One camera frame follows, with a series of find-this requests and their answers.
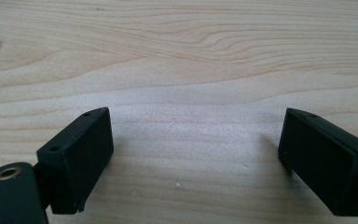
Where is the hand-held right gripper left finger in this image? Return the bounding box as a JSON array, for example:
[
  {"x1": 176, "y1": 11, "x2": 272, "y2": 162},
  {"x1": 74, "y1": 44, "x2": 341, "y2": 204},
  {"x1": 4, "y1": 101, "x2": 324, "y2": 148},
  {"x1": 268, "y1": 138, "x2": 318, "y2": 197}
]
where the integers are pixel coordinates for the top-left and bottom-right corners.
[{"x1": 36, "y1": 106, "x2": 115, "y2": 216}]

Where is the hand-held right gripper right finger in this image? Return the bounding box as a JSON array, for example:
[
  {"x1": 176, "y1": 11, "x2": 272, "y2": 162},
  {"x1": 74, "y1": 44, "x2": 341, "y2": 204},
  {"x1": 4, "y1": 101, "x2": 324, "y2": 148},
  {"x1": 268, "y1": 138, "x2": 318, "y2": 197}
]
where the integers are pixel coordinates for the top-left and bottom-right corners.
[{"x1": 277, "y1": 107, "x2": 358, "y2": 217}]

